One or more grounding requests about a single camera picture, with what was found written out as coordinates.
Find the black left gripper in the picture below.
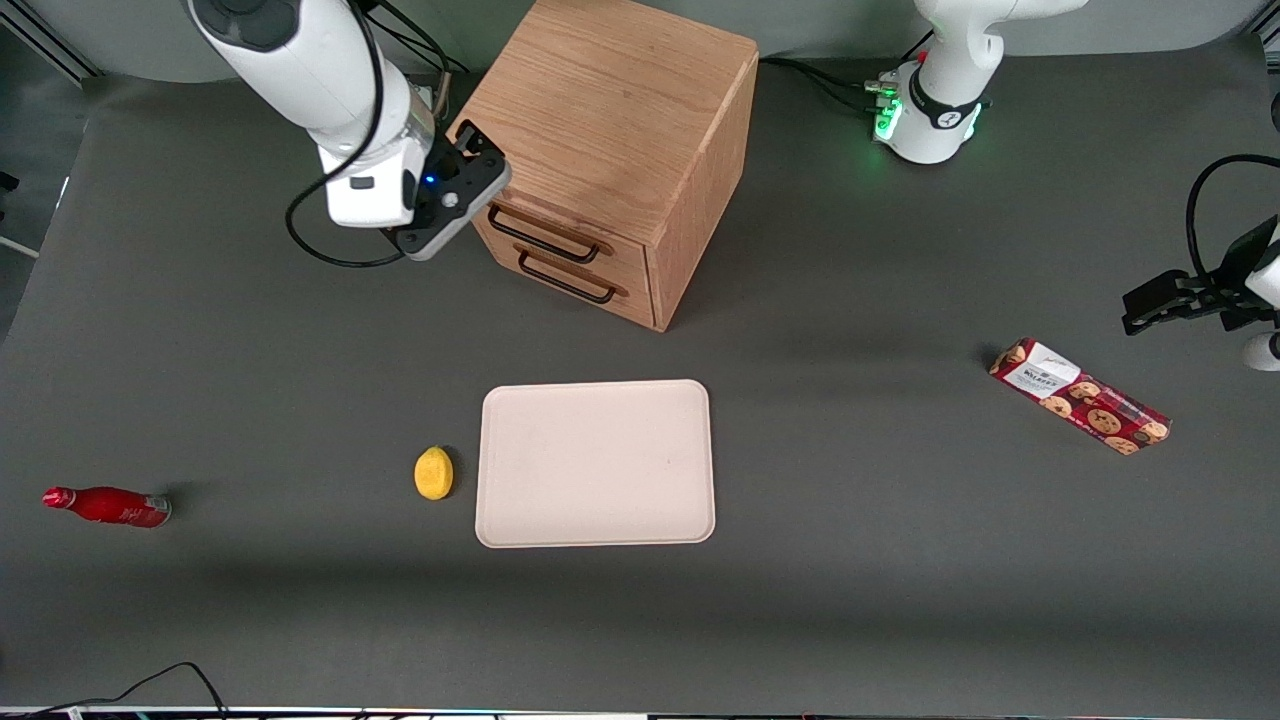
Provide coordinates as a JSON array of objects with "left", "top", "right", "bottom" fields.
[{"left": 1121, "top": 220, "right": 1279, "bottom": 337}]

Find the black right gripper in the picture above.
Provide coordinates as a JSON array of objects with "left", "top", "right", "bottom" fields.
[{"left": 385, "top": 119, "right": 494, "bottom": 251}]

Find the black metal drawer handle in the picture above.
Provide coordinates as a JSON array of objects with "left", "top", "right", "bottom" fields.
[
  {"left": 486, "top": 203, "right": 614, "bottom": 267},
  {"left": 514, "top": 250, "right": 628, "bottom": 307}
]

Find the oak wooden drawer cabinet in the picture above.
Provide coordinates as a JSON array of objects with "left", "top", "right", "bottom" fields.
[{"left": 445, "top": 0, "right": 760, "bottom": 334}]

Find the red cookie box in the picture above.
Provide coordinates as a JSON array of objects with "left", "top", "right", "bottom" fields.
[{"left": 988, "top": 337, "right": 1173, "bottom": 457}]

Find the yellow lemon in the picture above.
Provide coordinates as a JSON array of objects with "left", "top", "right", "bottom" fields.
[{"left": 414, "top": 446, "right": 455, "bottom": 501}]

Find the beige plastic tray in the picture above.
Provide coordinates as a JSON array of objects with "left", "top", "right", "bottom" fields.
[{"left": 475, "top": 379, "right": 717, "bottom": 549}]

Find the red soda bottle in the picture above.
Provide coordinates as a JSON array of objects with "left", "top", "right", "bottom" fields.
[{"left": 42, "top": 486, "right": 173, "bottom": 529}]

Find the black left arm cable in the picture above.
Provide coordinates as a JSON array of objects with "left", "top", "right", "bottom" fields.
[{"left": 1186, "top": 154, "right": 1280, "bottom": 287}]

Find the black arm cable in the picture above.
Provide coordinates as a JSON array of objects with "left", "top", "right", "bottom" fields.
[
  {"left": 284, "top": 0, "right": 407, "bottom": 270},
  {"left": 1186, "top": 154, "right": 1280, "bottom": 287}
]

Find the black base cable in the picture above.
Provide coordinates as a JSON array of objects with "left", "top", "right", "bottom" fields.
[
  {"left": 790, "top": 64, "right": 889, "bottom": 113},
  {"left": 758, "top": 56, "right": 889, "bottom": 93},
  {"left": 378, "top": 0, "right": 473, "bottom": 79}
]

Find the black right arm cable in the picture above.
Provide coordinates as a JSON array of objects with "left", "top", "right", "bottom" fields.
[{"left": 284, "top": 0, "right": 407, "bottom": 270}]

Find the thin black cable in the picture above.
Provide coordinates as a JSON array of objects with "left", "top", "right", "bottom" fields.
[{"left": 30, "top": 661, "right": 230, "bottom": 720}]

